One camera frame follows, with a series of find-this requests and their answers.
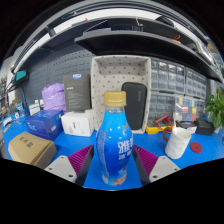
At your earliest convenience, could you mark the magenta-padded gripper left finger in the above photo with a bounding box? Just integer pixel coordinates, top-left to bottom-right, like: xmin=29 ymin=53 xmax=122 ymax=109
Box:
xmin=44 ymin=144 xmax=95 ymax=187

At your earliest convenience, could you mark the yellow multimeter with red leads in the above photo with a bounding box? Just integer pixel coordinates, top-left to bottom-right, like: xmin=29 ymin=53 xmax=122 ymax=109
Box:
xmin=145 ymin=114 xmax=175 ymax=143

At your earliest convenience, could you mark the purple plastic bag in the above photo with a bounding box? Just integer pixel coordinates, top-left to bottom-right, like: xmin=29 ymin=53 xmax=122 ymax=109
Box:
xmin=41 ymin=82 xmax=67 ymax=112

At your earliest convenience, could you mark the small white box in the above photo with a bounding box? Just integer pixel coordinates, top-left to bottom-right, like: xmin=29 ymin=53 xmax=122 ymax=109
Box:
xmin=28 ymin=102 xmax=42 ymax=116

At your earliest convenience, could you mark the green leafy potted plant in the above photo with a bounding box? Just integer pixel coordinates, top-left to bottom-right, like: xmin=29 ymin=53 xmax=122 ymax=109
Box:
xmin=204 ymin=87 xmax=224 ymax=131

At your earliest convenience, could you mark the grey oscilloscope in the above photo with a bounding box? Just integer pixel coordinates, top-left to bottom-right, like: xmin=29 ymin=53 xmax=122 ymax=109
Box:
xmin=196 ymin=39 xmax=216 ymax=66

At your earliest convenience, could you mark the thin grey stirring stick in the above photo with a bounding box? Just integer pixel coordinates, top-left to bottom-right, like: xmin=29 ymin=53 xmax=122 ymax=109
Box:
xmin=171 ymin=118 xmax=178 ymax=134

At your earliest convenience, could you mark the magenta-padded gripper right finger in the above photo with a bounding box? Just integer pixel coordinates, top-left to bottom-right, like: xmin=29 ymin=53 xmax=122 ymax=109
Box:
xmin=132 ymin=144 xmax=181 ymax=186

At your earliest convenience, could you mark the black zip case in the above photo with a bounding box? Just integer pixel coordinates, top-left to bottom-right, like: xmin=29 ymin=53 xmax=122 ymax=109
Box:
xmin=120 ymin=81 xmax=148 ymax=131

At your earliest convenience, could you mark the clear parts organizer box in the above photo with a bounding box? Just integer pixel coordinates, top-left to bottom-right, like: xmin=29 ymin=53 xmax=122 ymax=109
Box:
xmin=174 ymin=95 xmax=198 ymax=122

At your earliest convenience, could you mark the flat round red coaster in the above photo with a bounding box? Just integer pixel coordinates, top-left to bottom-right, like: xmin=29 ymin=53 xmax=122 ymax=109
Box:
xmin=189 ymin=141 xmax=203 ymax=154

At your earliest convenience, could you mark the yellow meter with red lead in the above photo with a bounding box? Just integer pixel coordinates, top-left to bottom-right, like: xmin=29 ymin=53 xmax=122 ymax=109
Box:
xmin=171 ymin=34 xmax=183 ymax=44

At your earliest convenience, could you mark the white carton box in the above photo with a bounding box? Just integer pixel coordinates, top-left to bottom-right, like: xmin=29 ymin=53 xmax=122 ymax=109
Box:
xmin=60 ymin=109 xmax=95 ymax=138

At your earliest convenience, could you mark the white faceted cup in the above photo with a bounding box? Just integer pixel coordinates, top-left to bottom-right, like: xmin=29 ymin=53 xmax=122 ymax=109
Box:
xmin=164 ymin=126 xmax=192 ymax=160

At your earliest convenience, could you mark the black box with white label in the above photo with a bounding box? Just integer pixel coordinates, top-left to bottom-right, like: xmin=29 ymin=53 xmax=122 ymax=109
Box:
xmin=175 ymin=119 xmax=198 ymax=135

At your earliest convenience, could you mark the blue drink bottle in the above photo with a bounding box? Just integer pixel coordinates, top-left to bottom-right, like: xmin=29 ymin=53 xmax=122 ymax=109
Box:
xmin=95 ymin=90 xmax=134 ymax=187

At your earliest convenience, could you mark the grey small-parts drawer cabinet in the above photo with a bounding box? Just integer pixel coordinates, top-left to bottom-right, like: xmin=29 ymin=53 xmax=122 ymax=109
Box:
xmin=184 ymin=66 xmax=208 ymax=99
xmin=148 ymin=93 xmax=178 ymax=121
xmin=196 ymin=98 xmax=207 ymax=118
xmin=149 ymin=58 xmax=186 ymax=94

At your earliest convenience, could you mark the blue carton box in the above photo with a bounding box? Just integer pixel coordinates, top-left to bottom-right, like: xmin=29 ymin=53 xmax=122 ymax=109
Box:
xmin=25 ymin=109 xmax=65 ymax=141

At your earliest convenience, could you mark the brown cardboard box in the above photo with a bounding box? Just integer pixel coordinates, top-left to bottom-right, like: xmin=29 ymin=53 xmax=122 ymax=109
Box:
xmin=7 ymin=131 xmax=58 ymax=169

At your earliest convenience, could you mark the dark grey flat box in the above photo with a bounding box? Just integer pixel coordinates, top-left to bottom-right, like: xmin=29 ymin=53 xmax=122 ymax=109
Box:
xmin=63 ymin=73 xmax=92 ymax=113

